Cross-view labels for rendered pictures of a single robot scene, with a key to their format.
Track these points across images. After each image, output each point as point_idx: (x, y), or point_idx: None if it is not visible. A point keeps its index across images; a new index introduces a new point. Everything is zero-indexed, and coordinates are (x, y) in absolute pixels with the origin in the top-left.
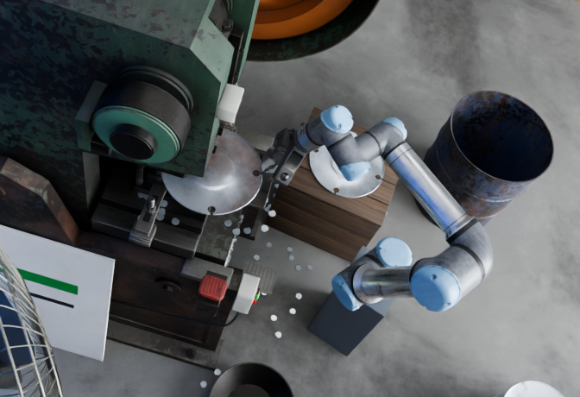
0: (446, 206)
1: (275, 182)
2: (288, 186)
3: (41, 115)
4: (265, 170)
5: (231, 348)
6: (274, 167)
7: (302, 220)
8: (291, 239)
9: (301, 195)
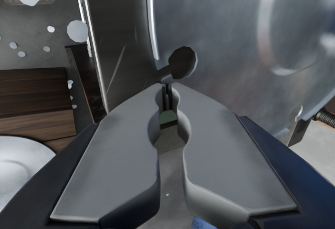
0: None
1: (77, 108)
2: (58, 109)
3: None
4: (164, 92)
5: None
6: (147, 138)
7: (21, 84)
8: (27, 65)
9: (34, 108)
